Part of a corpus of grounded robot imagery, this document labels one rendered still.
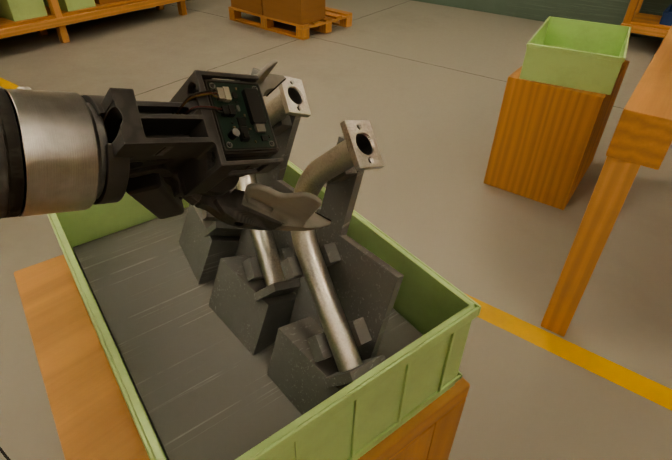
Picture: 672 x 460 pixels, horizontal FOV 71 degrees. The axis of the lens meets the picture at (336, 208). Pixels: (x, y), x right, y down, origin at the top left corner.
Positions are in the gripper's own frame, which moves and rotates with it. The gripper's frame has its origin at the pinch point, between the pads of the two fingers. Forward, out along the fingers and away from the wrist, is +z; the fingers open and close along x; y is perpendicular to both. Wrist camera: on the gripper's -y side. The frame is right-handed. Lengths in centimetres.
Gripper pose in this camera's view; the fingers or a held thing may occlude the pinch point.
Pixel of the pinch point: (303, 152)
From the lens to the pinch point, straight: 46.6
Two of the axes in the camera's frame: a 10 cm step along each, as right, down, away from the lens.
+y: 6.3, -3.2, -7.1
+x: -3.0, -9.4, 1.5
